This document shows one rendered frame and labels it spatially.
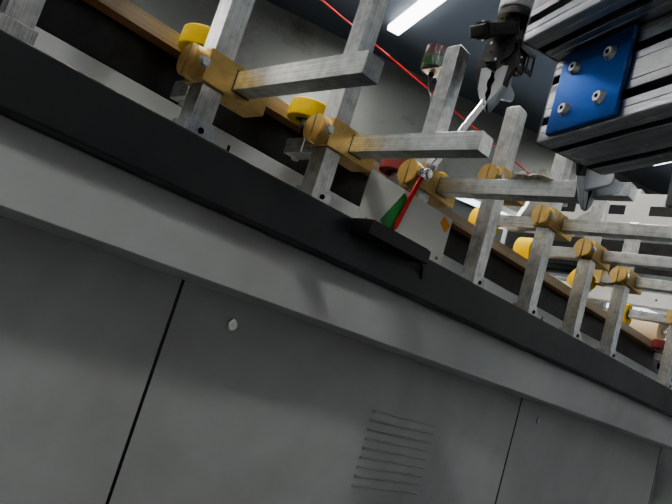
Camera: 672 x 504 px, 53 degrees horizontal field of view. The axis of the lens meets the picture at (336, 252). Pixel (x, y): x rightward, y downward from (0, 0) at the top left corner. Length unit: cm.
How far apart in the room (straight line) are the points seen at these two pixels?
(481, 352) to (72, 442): 87
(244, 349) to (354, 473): 47
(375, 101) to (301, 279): 585
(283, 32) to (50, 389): 584
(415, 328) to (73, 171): 75
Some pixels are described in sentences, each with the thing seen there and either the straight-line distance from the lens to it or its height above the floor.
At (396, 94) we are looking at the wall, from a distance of 705.
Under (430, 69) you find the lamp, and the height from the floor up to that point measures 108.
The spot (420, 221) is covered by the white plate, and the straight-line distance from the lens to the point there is 130.
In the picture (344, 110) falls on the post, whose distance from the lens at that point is 116.
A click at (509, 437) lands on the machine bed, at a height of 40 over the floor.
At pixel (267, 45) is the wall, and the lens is 668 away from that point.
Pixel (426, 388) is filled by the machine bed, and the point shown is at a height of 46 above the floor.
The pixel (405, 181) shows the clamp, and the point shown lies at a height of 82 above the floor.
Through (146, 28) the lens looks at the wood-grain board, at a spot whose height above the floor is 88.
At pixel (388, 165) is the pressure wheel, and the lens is 141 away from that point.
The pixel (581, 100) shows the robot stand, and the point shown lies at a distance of 67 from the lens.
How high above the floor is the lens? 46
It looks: 9 degrees up
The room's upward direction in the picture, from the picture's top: 17 degrees clockwise
